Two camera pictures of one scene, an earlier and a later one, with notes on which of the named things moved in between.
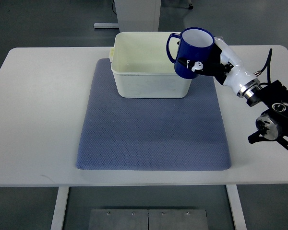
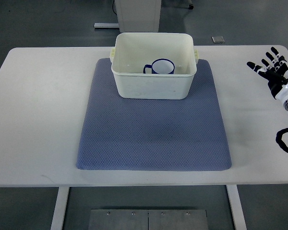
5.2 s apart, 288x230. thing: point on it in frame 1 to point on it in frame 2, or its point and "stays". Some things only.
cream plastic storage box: (142, 68) stays
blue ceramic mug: (197, 44) to (161, 66)
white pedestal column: (138, 15) stays
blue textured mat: (153, 133) stays
